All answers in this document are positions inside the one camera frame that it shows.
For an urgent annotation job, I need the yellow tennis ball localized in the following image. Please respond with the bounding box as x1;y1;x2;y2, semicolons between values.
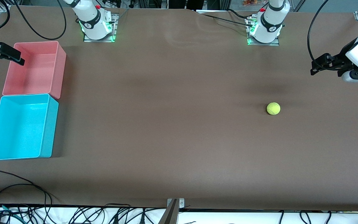
267;102;281;115

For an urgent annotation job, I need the pink plastic bin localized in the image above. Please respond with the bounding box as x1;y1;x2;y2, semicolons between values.
2;41;67;100

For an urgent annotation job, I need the blue plastic bin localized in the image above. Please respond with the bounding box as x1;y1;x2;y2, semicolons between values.
0;93;59;161

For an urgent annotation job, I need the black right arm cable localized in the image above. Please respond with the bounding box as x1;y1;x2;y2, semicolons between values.
14;0;67;41

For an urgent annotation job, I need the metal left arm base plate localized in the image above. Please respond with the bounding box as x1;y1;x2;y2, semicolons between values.
247;17;280;46

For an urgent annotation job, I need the black base cable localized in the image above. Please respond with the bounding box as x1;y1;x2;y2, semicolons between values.
196;9;252;27

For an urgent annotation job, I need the metal mounting bracket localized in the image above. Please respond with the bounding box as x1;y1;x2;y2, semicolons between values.
167;198;185;209

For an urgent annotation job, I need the grey camera pole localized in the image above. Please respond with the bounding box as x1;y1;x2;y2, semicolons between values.
157;199;180;224

